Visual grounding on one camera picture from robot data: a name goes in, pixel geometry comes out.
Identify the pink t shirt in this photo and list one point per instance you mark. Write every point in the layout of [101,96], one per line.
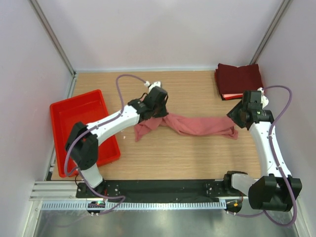
[189,126]

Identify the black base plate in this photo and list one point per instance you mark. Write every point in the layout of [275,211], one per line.
[168,191]

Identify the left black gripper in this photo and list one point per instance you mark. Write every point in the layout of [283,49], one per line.
[164,112]

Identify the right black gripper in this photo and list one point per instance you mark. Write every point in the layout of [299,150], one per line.
[232,114]

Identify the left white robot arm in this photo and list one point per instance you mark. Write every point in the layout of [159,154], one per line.
[84,140]

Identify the left aluminium frame post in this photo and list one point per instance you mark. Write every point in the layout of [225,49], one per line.
[51,34]

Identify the aluminium frame post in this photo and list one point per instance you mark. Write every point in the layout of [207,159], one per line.
[277,18]
[51,34]

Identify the red plastic tray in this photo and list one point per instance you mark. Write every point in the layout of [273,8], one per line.
[88,107]

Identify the dark red folded shirt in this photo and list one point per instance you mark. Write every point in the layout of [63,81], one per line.
[233,79]

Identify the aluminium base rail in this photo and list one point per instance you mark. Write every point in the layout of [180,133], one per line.
[63,190]

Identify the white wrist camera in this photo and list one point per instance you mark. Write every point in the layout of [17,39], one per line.
[152,85]
[264,99]

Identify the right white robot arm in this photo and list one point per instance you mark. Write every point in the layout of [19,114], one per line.
[276,189]

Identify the pink folded shirt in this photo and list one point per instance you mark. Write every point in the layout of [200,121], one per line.
[246,94]

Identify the slotted cable duct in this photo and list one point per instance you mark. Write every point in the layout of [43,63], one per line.
[90,205]

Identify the right aluminium frame post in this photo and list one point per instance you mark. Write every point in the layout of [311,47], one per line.
[277,18]

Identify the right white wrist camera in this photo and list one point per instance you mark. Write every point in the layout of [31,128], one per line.
[264,99]

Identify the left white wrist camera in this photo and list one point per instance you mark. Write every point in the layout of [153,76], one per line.
[152,85]

